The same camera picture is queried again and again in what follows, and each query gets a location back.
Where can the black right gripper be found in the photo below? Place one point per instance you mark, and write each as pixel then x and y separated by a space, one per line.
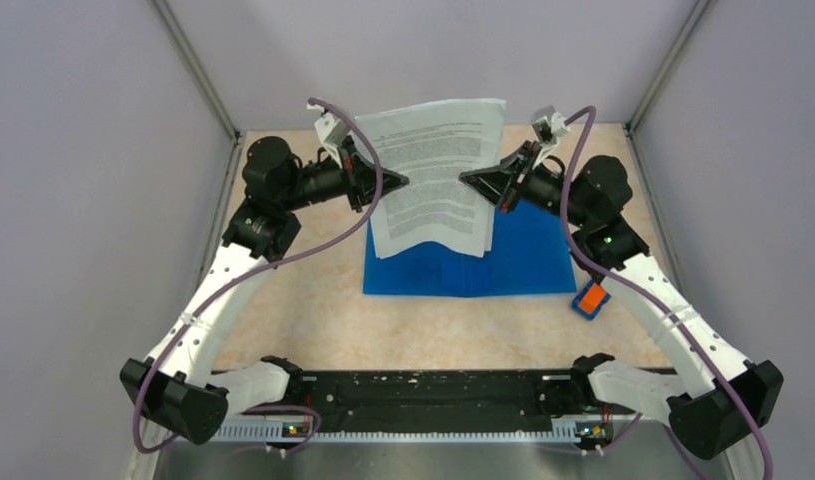
pixel 498 181

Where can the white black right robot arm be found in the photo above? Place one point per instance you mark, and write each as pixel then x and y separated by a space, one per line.
pixel 717 395

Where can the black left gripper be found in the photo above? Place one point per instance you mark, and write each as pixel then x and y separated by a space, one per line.
pixel 358 176

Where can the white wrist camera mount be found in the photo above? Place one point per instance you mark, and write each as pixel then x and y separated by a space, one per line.
pixel 550 128
pixel 331 128

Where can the grey aluminium frame post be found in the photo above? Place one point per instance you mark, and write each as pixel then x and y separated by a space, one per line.
pixel 694 19

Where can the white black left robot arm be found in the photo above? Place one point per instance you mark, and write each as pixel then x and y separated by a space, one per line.
pixel 175 391

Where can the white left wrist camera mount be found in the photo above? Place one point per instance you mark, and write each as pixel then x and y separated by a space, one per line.
pixel 331 128

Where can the grey left frame post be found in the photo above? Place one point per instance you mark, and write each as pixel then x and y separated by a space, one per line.
pixel 194 67

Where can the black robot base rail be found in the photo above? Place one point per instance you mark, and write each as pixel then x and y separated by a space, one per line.
pixel 440 397

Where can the blue plastic file folder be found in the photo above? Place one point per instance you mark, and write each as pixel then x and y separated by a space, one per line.
pixel 529 256

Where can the white printed paper stack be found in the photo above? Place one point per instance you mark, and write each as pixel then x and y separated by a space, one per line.
pixel 432 144

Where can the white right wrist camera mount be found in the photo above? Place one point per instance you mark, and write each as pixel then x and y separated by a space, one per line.
pixel 550 128

